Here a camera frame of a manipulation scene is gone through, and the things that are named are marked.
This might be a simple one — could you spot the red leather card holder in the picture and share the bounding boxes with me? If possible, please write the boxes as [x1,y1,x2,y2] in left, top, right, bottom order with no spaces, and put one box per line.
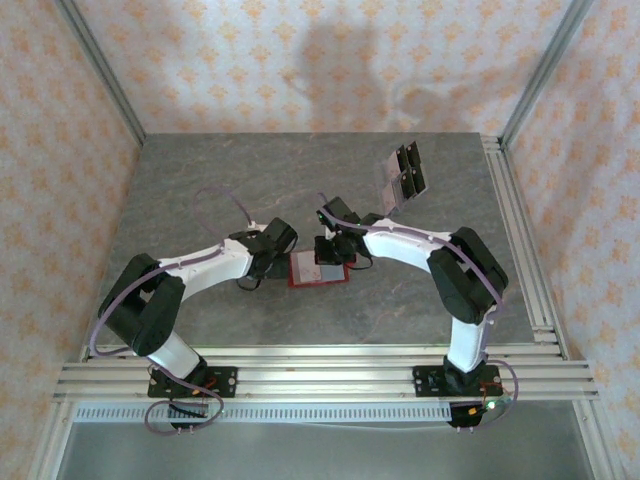
[288,249,350,289]

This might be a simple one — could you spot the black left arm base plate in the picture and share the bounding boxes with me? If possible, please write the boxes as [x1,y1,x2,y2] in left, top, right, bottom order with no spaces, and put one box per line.
[147,365,238,400]

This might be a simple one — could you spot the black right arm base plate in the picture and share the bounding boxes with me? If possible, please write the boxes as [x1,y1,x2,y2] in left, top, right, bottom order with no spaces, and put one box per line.
[412,364,504,399]

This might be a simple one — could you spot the white slotted cable duct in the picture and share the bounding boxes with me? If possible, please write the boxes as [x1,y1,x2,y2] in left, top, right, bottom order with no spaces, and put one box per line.
[72,403,454,425]

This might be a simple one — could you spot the aluminium side rail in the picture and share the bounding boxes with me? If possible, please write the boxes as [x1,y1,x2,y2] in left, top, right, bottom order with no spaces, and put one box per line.
[480,133,571,361]

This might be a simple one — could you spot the grey metal panel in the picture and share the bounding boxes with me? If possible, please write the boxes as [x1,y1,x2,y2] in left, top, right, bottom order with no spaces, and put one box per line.
[54,422,599,480]

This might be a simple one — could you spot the wide aluminium mounting rail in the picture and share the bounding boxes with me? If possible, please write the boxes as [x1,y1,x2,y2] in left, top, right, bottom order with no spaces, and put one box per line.
[52,343,600,404]

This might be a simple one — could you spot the clear acrylic card stand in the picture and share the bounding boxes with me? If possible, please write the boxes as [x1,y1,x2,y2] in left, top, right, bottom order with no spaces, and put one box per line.
[380,141,430,217]

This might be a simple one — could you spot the black right controller clamp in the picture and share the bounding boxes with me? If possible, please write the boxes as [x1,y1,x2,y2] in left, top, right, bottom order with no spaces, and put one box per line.
[446,397,512,432]

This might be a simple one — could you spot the short aluminium frame leg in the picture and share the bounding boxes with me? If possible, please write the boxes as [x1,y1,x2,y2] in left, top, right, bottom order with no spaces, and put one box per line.
[29,399,76,480]
[572,399,619,480]

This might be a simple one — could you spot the orange patterned white cloth backdrop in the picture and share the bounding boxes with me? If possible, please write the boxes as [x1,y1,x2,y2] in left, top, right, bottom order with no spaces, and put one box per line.
[0,0,640,480]

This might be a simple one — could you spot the black left controller clamp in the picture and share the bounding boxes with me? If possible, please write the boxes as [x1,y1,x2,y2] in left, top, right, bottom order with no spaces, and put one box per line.
[167,399,224,434]

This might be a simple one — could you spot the black controller clamp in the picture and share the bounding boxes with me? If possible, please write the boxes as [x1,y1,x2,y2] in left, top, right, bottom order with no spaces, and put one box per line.
[167,399,224,434]
[446,397,512,432]

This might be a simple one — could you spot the slanted aluminium frame post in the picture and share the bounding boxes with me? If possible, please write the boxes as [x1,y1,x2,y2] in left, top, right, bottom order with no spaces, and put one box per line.
[53,0,147,150]
[498,0,596,147]

